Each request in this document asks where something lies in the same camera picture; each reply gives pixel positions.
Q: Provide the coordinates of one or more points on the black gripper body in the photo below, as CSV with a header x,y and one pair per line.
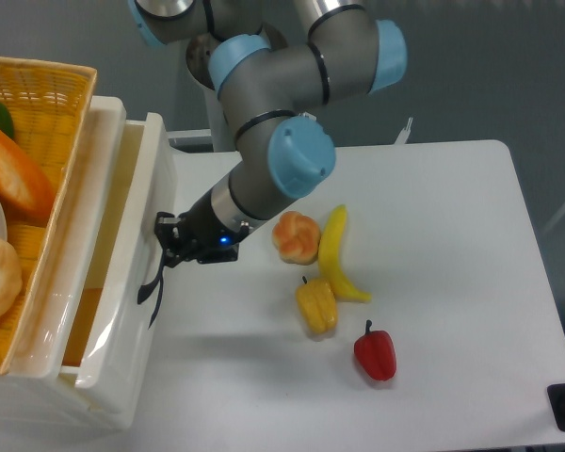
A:
x,y
205,239

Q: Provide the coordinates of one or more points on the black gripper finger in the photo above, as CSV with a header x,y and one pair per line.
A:
x,y
166,229
172,257

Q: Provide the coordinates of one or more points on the white top drawer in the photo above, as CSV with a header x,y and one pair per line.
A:
x,y
126,256

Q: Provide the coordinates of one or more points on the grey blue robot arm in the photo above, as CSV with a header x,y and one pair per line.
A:
x,y
283,161

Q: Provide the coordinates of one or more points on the white drawer cabinet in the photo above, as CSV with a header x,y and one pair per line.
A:
x,y
31,390

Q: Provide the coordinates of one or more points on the toast bread slice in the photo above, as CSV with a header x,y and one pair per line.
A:
x,y
82,325

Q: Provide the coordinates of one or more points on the round knotted bread roll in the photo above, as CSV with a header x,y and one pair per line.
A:
x,y
296,238

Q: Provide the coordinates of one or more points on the yellow banana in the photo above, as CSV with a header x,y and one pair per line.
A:
x,y
329,258

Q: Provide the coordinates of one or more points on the yellow bell pepper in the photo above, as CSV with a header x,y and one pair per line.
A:
x,y
317,305

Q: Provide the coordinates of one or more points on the orange baguette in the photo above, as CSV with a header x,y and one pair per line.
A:
x,y
23,184

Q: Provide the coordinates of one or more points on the yellow wicker basket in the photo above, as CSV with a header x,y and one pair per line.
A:
x,y
48,102

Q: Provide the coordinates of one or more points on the red bell pepper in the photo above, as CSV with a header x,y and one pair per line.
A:
x,y
375,353

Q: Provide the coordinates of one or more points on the black lower drawer handle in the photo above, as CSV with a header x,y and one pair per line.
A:
x,y
157,302

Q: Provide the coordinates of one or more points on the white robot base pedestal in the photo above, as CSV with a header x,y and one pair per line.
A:
x,y
216,122

